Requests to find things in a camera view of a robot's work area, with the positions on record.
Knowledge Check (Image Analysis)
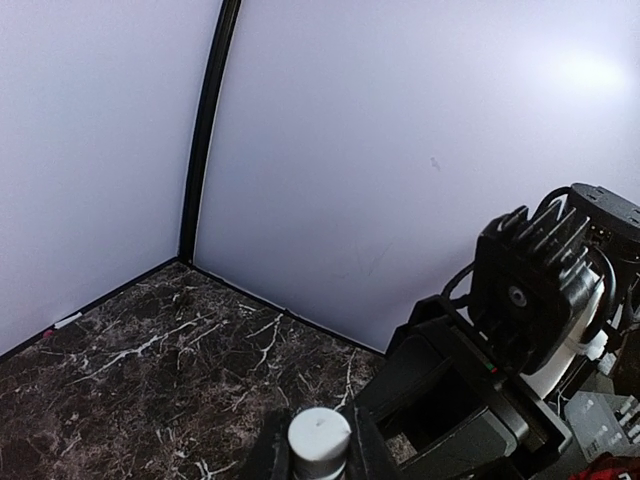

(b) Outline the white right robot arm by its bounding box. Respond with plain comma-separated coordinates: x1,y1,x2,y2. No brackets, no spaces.
347,183,639,479

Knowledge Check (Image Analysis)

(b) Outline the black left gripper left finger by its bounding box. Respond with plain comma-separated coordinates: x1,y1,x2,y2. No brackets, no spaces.
252,409,292,480

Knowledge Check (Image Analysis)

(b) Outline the red plaid sleeve forearm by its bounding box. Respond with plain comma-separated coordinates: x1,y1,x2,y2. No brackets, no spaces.
570,453,640,480

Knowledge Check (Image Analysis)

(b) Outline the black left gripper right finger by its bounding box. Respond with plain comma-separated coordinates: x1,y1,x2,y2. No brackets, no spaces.
340,403,401,480

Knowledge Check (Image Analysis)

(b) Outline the white nail polish brush cap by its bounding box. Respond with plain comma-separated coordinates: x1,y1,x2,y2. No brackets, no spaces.
287,407,352,480

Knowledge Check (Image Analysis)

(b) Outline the black right frame post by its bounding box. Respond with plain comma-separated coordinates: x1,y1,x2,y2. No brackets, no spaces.
177,0,242,265

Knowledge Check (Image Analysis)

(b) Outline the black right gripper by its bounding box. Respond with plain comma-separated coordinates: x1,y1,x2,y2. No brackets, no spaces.
357,295,572,479

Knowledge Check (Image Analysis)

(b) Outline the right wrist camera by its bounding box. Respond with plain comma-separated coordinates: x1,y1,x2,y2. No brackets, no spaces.
468,200,617,398

